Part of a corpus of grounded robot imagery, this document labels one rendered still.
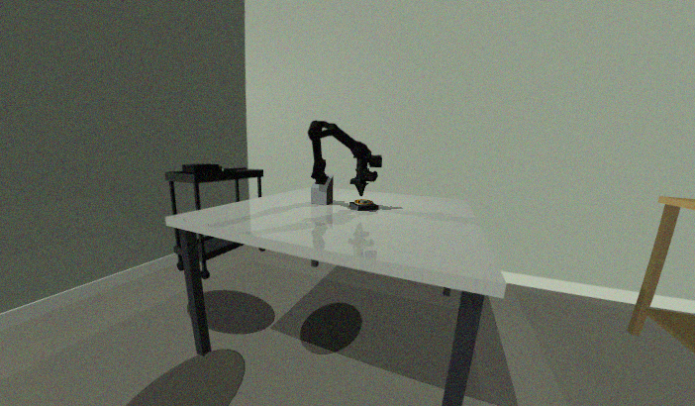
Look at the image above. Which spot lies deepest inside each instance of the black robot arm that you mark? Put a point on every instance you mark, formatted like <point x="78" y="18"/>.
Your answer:
<point x="358" y="149"/>

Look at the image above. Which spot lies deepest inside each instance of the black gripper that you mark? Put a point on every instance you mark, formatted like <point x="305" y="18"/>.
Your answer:
<point x="358" y="181"/>

